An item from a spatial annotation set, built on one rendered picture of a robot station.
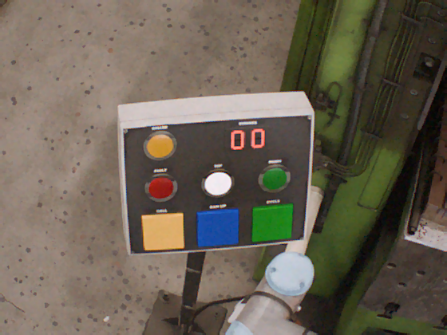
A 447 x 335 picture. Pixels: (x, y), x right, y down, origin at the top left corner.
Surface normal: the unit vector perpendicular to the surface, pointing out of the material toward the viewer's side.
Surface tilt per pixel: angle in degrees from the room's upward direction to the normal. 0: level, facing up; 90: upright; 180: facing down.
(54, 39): 0
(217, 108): 30
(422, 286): 90
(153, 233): 60
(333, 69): 90
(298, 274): 0
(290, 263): 0
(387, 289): 90
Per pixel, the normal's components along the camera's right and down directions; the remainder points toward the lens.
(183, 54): 0.09, -0.47
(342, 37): -0.29, 0.83
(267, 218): 0.16, 0.53
